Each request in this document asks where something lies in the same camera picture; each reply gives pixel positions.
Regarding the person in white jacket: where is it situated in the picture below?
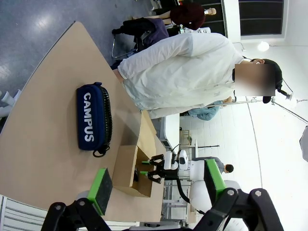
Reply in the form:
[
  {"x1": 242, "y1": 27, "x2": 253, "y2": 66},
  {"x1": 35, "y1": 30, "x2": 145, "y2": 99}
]
[{"x1": 117, "y1": 32, "x2": 283, "y2": 120}]

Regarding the white table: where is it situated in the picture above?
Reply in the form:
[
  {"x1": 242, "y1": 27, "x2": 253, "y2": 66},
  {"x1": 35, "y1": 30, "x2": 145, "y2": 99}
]
[{"x1": 164, "y1": 112, "x2": 181, "y2": 156}]

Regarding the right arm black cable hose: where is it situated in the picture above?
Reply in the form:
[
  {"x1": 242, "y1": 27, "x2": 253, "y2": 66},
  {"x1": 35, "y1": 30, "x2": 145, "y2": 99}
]
[{"x1": 177, "y1": 178, "x2": 193, "y2": 204}]

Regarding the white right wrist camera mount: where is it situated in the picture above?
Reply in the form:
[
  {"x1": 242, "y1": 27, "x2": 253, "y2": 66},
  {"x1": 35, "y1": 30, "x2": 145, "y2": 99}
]
[{"x1": 165, "y1": 149, "x2": 189, "y2": 171}]

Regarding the studio light on stand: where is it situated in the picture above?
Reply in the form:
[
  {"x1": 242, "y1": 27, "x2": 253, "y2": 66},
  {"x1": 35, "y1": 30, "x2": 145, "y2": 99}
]
[{"x1": 270, "y1": 81, "x2": 308, "y2": 126}]

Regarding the person's right hand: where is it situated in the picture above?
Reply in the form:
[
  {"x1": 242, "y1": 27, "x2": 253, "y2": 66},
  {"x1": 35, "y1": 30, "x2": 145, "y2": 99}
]
[{"x1": 115, "y1": 68, "x2": 124, "y2": 84}]

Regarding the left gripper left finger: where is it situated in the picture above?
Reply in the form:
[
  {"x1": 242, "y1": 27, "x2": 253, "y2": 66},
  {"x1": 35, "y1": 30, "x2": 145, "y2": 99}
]
[{"x1": 40, "y1": 167, "x2": 114, "y2": 231}]

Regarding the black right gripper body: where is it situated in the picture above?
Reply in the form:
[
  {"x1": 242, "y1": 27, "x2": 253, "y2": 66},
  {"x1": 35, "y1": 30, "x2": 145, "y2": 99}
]
[{"x1": 160, "y1": 158, "x2": 179, "y2": 180}]

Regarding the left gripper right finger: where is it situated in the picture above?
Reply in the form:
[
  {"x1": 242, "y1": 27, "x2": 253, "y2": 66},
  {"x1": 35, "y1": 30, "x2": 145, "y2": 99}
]
[{"x1": 192, "y1": 158, "x2": 285, "y2": 231}]

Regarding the mannequin in dark red garment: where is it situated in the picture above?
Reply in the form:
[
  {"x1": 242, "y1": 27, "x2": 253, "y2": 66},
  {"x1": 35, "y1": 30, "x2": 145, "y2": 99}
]
[{"x1": 154, "y1": 2, "x2": 217, "y2": 31}]

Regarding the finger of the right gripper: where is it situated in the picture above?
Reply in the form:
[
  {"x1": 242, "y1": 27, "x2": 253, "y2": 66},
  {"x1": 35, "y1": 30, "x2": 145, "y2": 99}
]
[
  {"x1": 141, "y1": 154, "x2": 167, "y2": 167},
  {"x1": 139, "y1": 169, "x2": 167, "y2": 185}
]

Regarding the brown cardboard box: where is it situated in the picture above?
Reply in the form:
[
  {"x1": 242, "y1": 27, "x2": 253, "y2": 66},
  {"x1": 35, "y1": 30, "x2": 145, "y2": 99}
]
[{"x1": 112, "y1": 109, "x2": 167, "y2": 198}]

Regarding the navy blue pencil case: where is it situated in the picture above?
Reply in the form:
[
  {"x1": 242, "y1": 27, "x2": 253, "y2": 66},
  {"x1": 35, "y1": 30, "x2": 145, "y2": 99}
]
[{"x1": 76, "y1": 81, "x2": 114, "y2": 158}]

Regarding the chair with dark clothes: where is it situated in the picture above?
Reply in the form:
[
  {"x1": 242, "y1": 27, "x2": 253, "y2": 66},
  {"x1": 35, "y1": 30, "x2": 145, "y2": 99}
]
[{"x1": 111, "y1": 17, "x2": 169, "y2": 60}]

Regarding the background person in grey shirt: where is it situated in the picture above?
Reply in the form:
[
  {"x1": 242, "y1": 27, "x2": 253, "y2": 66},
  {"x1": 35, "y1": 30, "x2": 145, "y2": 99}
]
[{"x1": 211, "y1": 156, "x2": 235, "y2": 175}]

